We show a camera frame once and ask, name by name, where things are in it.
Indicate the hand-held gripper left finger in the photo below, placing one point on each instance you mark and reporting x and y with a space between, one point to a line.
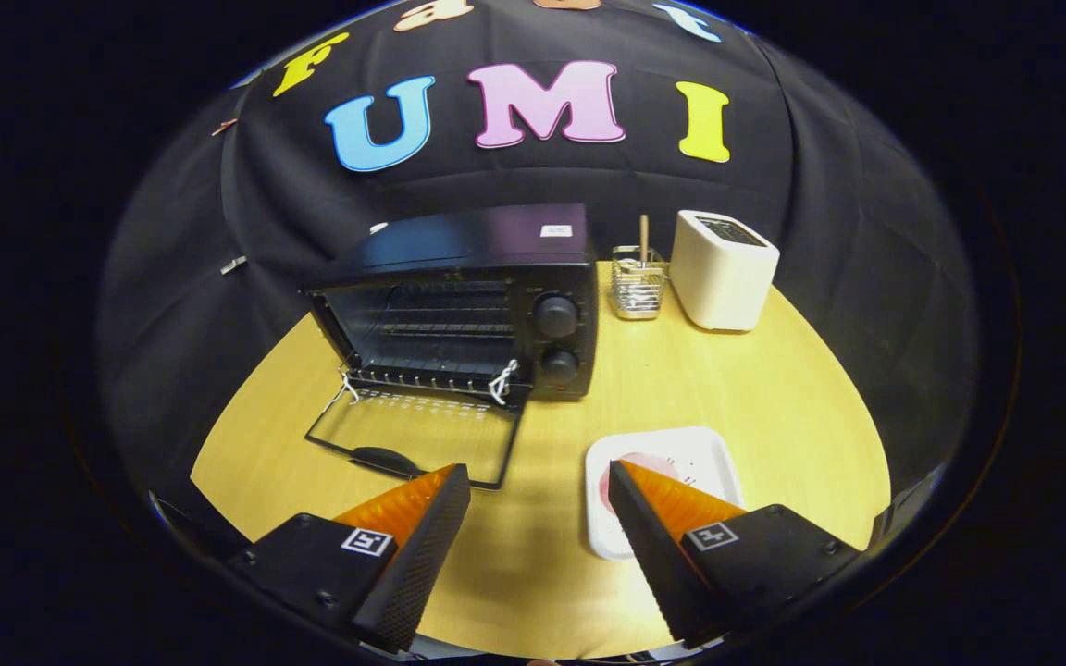
427 555

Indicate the wooden stick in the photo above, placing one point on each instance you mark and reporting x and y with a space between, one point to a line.
643 236

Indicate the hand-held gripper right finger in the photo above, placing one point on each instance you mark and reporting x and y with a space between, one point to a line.
658 564

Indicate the white bread toaster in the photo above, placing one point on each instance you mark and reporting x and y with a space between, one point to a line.
723 277

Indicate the white square plate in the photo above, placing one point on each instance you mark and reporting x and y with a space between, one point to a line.
704 453

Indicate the pink clip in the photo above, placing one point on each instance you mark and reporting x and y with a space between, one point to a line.
224 127

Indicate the black toaster oven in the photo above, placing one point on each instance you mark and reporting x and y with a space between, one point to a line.
477 240

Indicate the silver clip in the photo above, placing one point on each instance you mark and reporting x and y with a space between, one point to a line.
233 265

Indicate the pink ham slice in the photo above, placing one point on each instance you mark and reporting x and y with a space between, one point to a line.
651 462

